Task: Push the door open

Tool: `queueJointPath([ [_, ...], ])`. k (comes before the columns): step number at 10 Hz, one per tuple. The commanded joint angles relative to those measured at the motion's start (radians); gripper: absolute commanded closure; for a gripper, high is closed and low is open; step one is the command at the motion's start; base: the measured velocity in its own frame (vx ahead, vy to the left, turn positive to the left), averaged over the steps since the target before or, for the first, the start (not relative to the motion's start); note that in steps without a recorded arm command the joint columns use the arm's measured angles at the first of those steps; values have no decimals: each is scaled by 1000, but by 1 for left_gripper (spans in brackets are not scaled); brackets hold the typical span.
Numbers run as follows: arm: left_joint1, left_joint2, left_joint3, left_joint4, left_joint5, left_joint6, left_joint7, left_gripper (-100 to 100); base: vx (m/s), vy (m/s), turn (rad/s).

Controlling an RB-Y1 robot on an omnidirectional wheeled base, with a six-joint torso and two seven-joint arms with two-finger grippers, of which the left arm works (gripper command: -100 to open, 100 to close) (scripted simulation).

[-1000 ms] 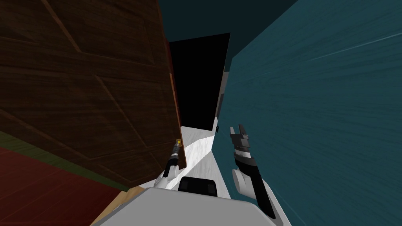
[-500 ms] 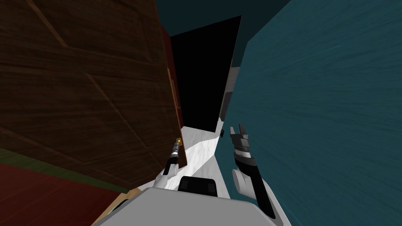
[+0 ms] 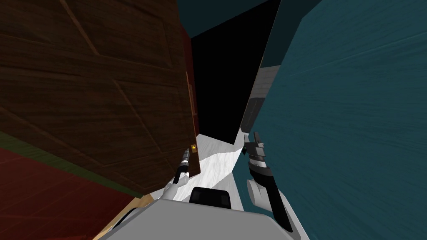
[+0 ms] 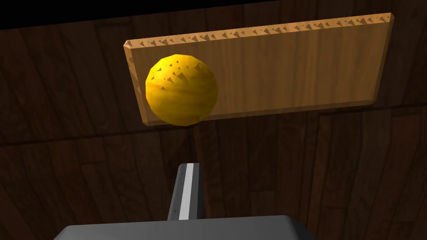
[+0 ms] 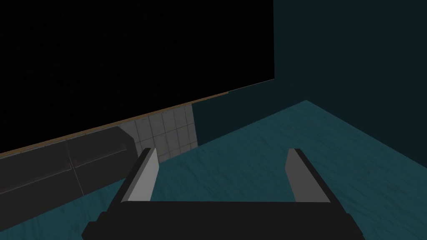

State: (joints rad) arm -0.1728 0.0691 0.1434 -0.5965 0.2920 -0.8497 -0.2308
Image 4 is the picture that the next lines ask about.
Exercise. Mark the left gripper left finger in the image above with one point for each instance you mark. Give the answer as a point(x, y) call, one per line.
point(175, 200)

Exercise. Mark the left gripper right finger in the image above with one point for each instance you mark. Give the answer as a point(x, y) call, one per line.
point(194, 196)

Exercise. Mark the yellow round fruit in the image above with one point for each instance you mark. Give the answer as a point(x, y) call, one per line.
point(181, 90)

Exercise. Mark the wooden cutting board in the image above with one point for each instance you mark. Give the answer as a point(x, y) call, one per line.
point(287, 66)

